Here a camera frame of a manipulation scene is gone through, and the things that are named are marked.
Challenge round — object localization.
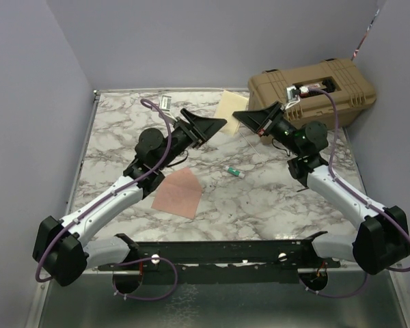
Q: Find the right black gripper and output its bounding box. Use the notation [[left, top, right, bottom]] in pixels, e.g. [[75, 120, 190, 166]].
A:
[[234, 101, 303, 156]]

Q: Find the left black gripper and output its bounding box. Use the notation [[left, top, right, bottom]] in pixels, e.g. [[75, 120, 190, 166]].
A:
[[157, 108, 227, 170]]

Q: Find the cream paper letter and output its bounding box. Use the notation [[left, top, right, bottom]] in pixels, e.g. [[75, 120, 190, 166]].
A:
[[214, 91, 249, 137]]

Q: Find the green glue stick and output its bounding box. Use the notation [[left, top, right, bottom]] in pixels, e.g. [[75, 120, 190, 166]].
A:
[[225, 166, 245, 178]]

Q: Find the pink envelope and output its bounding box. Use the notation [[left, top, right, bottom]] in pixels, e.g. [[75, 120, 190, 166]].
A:
[[152, 167, 202, 219]]

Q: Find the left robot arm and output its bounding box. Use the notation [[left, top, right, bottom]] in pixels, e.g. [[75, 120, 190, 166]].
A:
[[33, 109, 227, 286]]

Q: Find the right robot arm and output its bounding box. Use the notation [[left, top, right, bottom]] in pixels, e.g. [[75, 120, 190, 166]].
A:
[[232, 102, 410, 275]]

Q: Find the tan plastic case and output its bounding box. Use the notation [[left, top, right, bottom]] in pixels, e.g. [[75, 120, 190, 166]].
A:
[[248, 59, 377, 130]]

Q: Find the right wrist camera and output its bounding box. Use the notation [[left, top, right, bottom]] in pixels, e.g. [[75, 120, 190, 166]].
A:
[[284, 86, 310, 110]]

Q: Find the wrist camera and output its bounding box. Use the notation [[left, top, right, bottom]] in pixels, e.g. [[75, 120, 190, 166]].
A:
[[159, 95, 172, 112], [284, 86, 310, 110]]

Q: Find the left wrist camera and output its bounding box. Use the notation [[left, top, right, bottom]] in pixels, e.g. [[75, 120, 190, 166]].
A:
[[159, 95, 172, 112]]

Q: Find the black mounting rail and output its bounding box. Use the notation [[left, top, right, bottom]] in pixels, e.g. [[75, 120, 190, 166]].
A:
[[99, 236, 341, 285]]

